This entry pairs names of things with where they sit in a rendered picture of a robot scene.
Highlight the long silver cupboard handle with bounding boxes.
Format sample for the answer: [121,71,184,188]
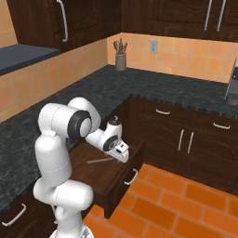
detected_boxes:
[56,0,70,43]

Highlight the brown utensil pot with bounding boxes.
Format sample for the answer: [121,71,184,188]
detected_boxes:
[114,52,127,72]

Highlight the short silver drawer handle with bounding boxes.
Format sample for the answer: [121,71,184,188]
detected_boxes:
[1,203,28,228]
[212,122,232,130]
[155,108,171,116]

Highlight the dark wood wall cupboard door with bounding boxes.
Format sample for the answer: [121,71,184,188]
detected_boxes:
[6,0,123,54]

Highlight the dark blue dining counter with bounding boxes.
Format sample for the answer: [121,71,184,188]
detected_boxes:
[0,43,61,77]

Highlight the open dark wood drawer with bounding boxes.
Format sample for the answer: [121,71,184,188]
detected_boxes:
[69,138,146,219]

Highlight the silver wall cupboard handle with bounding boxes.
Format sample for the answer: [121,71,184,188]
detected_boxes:
[204,0,214,32]
[216,0,228,33]

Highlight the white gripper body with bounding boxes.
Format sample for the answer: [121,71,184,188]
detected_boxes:
[112,150,130,164]

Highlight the grey kitchen utensils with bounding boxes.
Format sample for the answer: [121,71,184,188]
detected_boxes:
[112,37,129,56]

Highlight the dark wood wall cupboard run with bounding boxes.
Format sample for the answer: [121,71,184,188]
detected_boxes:
[120,0,238,44]

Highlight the dark wood drawer front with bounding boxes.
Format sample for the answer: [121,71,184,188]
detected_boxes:
[132,98,200,128]
[0,185,59,238]
[196,112,238,139]

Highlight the silver open drawer handle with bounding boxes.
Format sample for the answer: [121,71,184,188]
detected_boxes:
[124,168,139,187]

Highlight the silver base cupboard handle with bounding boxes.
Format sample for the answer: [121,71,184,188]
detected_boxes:
[178,128,185,152]
[187,131,195,154]

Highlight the grey cylindrical appliance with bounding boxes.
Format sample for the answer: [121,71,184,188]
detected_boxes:
[224,58,238,106]

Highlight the grey wall outlet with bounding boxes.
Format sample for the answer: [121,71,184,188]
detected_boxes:
[149,38,159,55]

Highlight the dark wood base cupboard door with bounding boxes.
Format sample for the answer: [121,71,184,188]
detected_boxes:
[142,118,188,177]
[185,129,238,194]

